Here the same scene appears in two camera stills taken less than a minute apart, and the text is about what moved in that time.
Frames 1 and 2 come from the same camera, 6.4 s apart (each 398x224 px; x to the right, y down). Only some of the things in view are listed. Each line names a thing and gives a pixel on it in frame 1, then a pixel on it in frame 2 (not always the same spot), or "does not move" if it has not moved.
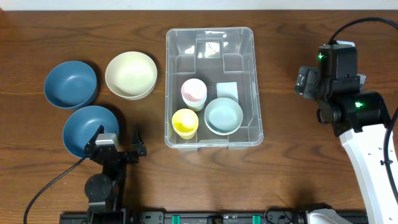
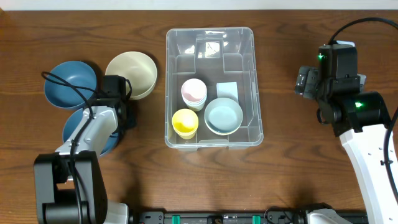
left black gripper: (137, 143) to (130, 121)
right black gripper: (318, 78) does not move
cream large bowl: (132, 75) does not move
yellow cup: (185, 122) does not move
